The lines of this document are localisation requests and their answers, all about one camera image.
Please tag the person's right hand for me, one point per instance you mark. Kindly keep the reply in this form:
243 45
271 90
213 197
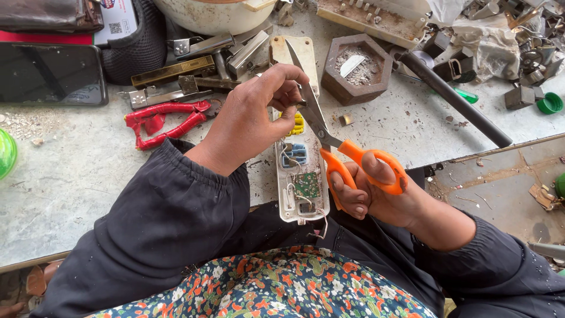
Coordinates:
379 198

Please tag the person's left hand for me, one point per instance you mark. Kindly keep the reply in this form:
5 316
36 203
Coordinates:
240 123

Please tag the small metal contact piece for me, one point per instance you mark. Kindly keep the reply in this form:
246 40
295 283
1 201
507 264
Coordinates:
302 104

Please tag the silver metal channel bar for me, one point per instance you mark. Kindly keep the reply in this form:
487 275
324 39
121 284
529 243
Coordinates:
247 55

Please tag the opened white power strip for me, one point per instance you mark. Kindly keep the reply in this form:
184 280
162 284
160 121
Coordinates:
304 185

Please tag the brass metal bar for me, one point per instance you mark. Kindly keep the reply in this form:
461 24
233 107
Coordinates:
172 72

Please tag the silver metal latch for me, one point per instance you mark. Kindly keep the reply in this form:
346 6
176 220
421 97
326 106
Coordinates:
207 44

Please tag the small square metal piece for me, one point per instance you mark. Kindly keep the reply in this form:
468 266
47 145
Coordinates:
345 119

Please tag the silver metal hinge strip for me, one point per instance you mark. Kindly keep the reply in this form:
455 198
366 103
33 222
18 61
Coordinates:
154 97

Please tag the white round pot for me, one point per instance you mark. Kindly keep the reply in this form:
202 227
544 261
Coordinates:
212 15

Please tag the brown hexagonal block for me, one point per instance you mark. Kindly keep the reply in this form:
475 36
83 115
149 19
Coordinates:
353 86

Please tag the black metal pipe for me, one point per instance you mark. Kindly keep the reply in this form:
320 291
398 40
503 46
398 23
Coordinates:
459 104

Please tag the black mesh fabric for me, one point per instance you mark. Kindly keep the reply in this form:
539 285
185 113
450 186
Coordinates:
137 48

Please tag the floral patterned garment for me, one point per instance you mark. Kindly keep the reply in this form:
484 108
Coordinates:
265 287

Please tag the white printed card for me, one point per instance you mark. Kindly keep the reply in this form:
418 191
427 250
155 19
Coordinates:
115 22

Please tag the cardboard scraps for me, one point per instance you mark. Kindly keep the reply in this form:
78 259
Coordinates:
542 196

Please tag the dusty white power strip cover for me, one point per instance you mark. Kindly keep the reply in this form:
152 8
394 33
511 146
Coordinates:
375 20

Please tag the dark metal block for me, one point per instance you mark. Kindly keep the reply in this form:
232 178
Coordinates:
521 97

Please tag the grey metal rod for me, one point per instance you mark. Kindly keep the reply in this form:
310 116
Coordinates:
547 250

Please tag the crumpled clear plastic bag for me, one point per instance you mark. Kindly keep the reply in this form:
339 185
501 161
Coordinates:
490 44

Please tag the green bottle cap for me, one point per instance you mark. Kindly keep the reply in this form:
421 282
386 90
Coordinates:
549 104

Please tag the black smartphone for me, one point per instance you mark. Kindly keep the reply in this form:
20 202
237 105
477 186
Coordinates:
50 73

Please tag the red notebook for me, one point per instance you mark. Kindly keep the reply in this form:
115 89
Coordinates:
44 37

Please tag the heap of metal scraps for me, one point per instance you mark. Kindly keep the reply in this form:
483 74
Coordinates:
538 48

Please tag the brown leather wallet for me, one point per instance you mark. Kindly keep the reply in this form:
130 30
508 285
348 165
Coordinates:
44 15

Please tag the green round plastic object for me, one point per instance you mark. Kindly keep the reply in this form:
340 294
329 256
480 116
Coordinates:
5 154

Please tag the brown sandal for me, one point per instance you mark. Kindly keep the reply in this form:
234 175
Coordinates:
39 278

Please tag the rusty metal bracket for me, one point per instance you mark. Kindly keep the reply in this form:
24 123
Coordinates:
212 83

